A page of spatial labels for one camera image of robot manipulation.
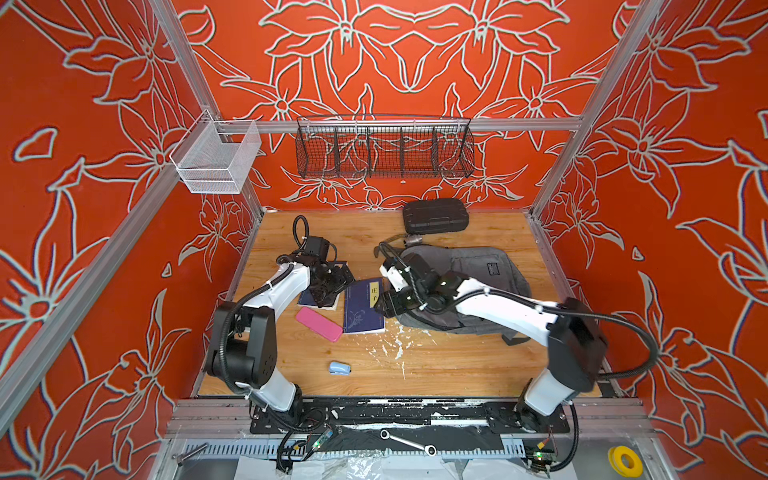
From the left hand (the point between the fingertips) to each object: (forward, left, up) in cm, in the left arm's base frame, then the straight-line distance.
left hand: (347, 286), depth 89 cm
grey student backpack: (+12, -47, -4) cm, 49 cm away
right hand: (-8, -10, +5) cm, 14 cm away
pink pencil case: (-9, +8, -8) cm, 15 cm away
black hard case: (+33, -29, -1) cm, 44 cm away
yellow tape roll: (-38, -67, -7) cm, 77 cm away
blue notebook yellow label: (-6, -4, -6) cm, 10 cm away
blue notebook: (-1, +14, -7) cm, 16 cm away
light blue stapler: (-22, 0, -6) cm, 23 cm away
